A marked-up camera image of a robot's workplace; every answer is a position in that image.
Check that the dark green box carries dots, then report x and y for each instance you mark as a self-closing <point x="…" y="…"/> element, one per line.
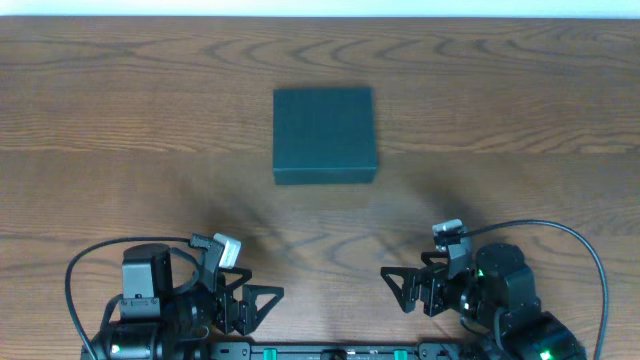
<point x="324" y="136"/>

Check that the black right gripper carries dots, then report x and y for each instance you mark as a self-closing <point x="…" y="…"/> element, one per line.
<point x="433" y="290"/>

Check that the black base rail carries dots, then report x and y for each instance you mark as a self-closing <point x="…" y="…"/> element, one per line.
<point x="237" y="350"/>

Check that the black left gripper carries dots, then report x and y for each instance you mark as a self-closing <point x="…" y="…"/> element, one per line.
<point x="226" y="304"/>

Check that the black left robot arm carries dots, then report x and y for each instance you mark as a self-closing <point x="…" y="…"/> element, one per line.
<point x="172" y="302"/>

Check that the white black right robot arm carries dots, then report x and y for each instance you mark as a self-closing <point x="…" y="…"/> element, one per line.
<point x="493" y="288"/>

